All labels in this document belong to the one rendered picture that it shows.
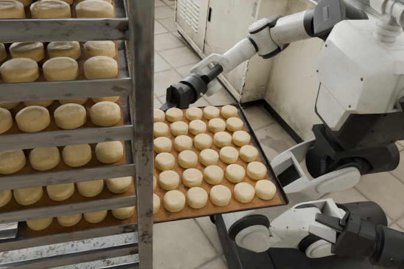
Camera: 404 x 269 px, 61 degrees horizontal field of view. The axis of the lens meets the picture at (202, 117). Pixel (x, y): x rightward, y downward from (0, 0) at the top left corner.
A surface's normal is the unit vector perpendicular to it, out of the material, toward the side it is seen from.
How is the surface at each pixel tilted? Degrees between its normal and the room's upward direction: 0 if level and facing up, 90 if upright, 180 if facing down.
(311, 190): 90
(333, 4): 66
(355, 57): 46
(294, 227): 19
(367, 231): 0
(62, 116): 0
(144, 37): 90
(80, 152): 0
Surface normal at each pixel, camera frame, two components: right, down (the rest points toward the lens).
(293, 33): -0.64, 0.63
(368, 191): 0.09, -0.77
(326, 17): -0.81, -0.15
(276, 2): 0.41, 0.60
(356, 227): -0.16, -0.15
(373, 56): -0.63, -0.49
